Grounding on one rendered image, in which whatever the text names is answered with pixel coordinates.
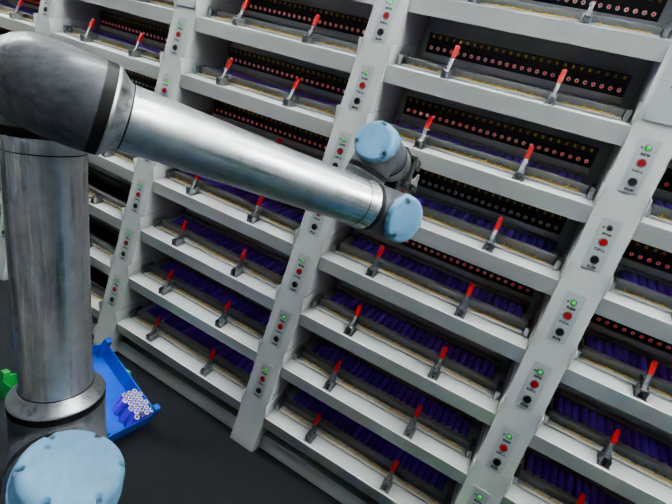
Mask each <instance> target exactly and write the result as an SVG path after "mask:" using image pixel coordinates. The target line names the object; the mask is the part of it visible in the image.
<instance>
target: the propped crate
mask: <svg viewBox="0 0 672 504"><path fill-rule="evenodd" d="M112 342H113V341H112V340H111V338H110V337H109V338H105V339H104V340H103V342H102V343H101V344H98V345H94V346H92V351H93V370H94V371H96V372H98V373H99V374H100V375H101V376H102V377H103V378H104V380H105V387H106V428H107V439H109V440H110V441H112V442H113V441H115V440H117V439H119V438H121V437H123V436H125V435H127V434H129V433H131V432H133V431H134V430H136V429H138V428H140V427H142V426H144V425H146V424H148V423H149V422H150V421H151V420H152V419H153V417H154V416H155V415H156V414H157V412H158V411H159V410H160V409H161V407H160V406H159V405H158V404H155V405H153V406H152V405H151V403H150V402H149V400H148V399H147V398H146V396H145V395H144V393H143V392H142V391H141V389H140V388H139V387H138V385H137V384H136V382H135V381H134V380H133V378H132V377H131V375H130V374H129V373H128V371H127V370H126V368H125V367H124V366H123V364H122V363H121V361H120V360H119V359H118V357H117V356H116V354H115V353H114V352H113V350H112V349H111V348H110V347H109V346H110V345H111V343H112ZM132 389H137V391H138V392H139V391H140V392H142V393H143V395H142V397H143V400H144V399H146V400H148V402H149V403H148V404H147V405H148V406H149V408H150V407H151V408H152V410H153V413H152V414H151V415H150V416H148V417H146V418H144V419H142V420H140V421H138V422H136V423H134V424H132V425H130V426H128V427H126V428H125V425H124V423H119V421H118V420H119V418H120V417H119V416H118V415H114V414H113V410H114V409H113V405H114V404H115V402H116V401H117V400H118V398H119V397H120V396H121V395H122V393H127V391H131V390H132Z"/></svg>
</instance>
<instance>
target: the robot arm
mask: <svg viewBox="0 0 672 504"><path fill-rule="evenodd" d="M112 149H117V150H120V151H123V152H127V153H130V154H133V155H136V156H139V157H142V158H145V159H148V160H151V161H155V162H158V163H161V164H164V165H167V166H170V167H173V168H176V169H179V170H183V171H186V172H189V173H192V174H195V175H198V176H201V177H204V178H207V179H211V180H214V181H217V182H220V183H223V184H226V185H229V186H232V187H235V188H239V189H242V190H245V191H248V192H251V193H254V194H257V195H260V196H263V197H267V198H270V199H273V200H276V201H279V202H282V203H285V204H288V205H291V206H295V207H298V208H301V209H304V210H307V211H310V212H313V213H316V214H319V215H323V216H326V217H329V218H332V219H335V220H338V221H341V222H344V223H346V224H348V225H350V226H351V227H353V228H356V229H358V228H359V229H362V230H366V231H369V232H372V233H375V234H378V235H381V236H383V237H385V238H386V239H387V240H388V241H391V242H395V243H402V242H405V241H407V240H409V239H410V238H412V237H413V236H414V235H415V233H416V232H417V231H418V229H419V227H420V224H421V222H422V216H423V210H422V206H421V204H420V202H419V201H418V200H417V199H416V198H415V197H413V196H415V194H416V192H417V184H418V181H419V178H420V175H419V174H417V176H416V177H415V178H414V179H413V178H412V176H413V173H414V171H415V169H416V171H417V172H418V171H419V168H420V166H421V162H420V160H419V158H418V157H416V156H413V155H412V154H411V152H410V150H409V148H408V147H406V146H404V144H403V143H402V141H401V138H400V135H399V133H398V132H397V130H395V129H394V128H393V126H391V125H390V124H389V123H387V122H384V121H372V122H369V123H367V124H365V125H364V126H362V127H361V128H360V129H359V131H358V132H357V134H356V136H355V139H354V150H355V152H354V154H353V156H352V157H351V159H350V161H349V163H348V164H347V166H346V168H345V170H342V169H340V168H337V167H335V166H332V165H330V164H328V163H325V162H323V161H320V160H318V159H315V158H313V157H310V156H308V155H306V154H303V153H301V152H298V151H296V150H293V149H291V148H289V147H286V146H284V145H281V144H279V143H276V142H274V141H271V140H269V139H267V138H264V137H262V136H259V135H257V134H254V133H252V132H250V131H247V130H245V129H242V128H240V127H237V126H235V125H232V124H230V123H228V122H225V121H223V120H220V119H218V118H215V117H213V116H211V115H208V114H206V113H203V112H201V111H198V110H196V109H193V108H191V107H189V106H186V105H184V104H181V103H179V102H176V101H174V100H171V99H169V98H167V97H164V96H162V95H159V94H157V93H154V92H152V91H150V90H147V89H145V88H142V87H140V86H137V85H135V84H133V83H132V81H131V80H130V78H129V77H128V75H127V73H126V71H125V70H124V68H123V66H121V65H119V64H117V63H114V62H112V61H109V60H107V59H105V58H102V57H100V56H98V55H95V54H93V53H91V52H88V51H86V50H83V49H81V48H78V47H76V46H73V45H71V44H68V43H66V42H63V41H60V40H58V39H55V38H52V37H49V36H47V35H43V34H40V33H35V32H30V31H14V32H8V33H6V34H3V35H0V185H1V197H2V208H3V220H4V231H5V243H6V255H7V266H8V278H9V289H10V301H11V313H12V324H13V336H14V347H15V359H16V371H17V382H18V383H17V384H16V385H14V386H13V387H12V388H11V389H10V391H9V392H8V393H7V395H6V398H5V414H6V424H7V434H8V451H7V458H6V464H5V470H4V476H3V482H2V489H1V495H0V504H117V503H118V500H119V498H120V495H121V492H122V487H123V480H124V475H125V462H124V458H123V456H122V454H121V452H120V450H119V449H118V447H117V446H116V445H115V444H114V443H113V442H112V441H110V440H109V439H107V428H106V387H105V380H104V378H103V377H102V376H101V375H100V374H99V373H98V372H96V371H94V370H93V351H92V311H91V271H90V231H89V191H88V153H90V154H93V155H100V154H102V153H104V152H106V151H109V150H112ZM418 162H419V165H418V167H417V163H418ZM401 190H403V191H405V192H406V194H405V193H402V192H400V191H401Z"/></svg>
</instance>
